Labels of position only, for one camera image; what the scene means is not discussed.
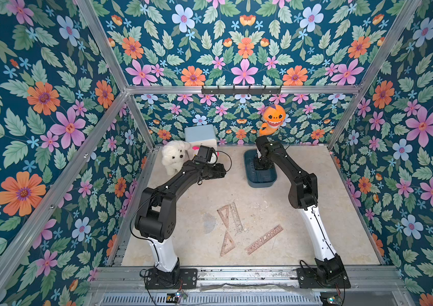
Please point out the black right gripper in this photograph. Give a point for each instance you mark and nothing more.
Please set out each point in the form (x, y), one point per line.
(261, 161)

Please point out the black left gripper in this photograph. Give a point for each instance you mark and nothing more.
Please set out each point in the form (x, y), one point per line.
(219, 172)

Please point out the teal plastic storage box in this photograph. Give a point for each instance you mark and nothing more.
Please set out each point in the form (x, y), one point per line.
(258, 177)

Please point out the clear ruler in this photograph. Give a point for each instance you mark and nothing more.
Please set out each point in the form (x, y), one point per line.
(236, 218)

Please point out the pink long straight ruler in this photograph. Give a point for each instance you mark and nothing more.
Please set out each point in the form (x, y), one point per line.
(263, 239)

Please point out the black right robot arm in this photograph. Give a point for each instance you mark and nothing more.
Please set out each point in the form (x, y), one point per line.
(303, 196)

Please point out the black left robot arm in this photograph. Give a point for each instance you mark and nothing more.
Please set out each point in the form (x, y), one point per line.
(155, 217)

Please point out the light blue white box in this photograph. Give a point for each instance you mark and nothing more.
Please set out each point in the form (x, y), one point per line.
(201, 135)

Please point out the pink white toy figure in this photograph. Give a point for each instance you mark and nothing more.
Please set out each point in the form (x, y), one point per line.
(193, 151)

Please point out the orange shark plush toy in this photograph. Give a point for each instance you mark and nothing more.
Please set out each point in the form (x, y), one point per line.
(274, 116)

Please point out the white plush dog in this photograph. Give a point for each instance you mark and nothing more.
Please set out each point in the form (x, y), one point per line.
(174, 154)

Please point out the pink triangle ruler upper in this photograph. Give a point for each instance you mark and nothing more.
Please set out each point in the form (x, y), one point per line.
(224, 213)

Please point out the black hook rail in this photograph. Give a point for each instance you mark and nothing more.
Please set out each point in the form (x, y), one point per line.
(234, 90)

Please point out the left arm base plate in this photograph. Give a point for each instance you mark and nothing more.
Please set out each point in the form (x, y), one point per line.
(178, 279)

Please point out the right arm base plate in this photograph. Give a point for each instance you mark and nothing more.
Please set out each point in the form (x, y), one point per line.
(312, 278)

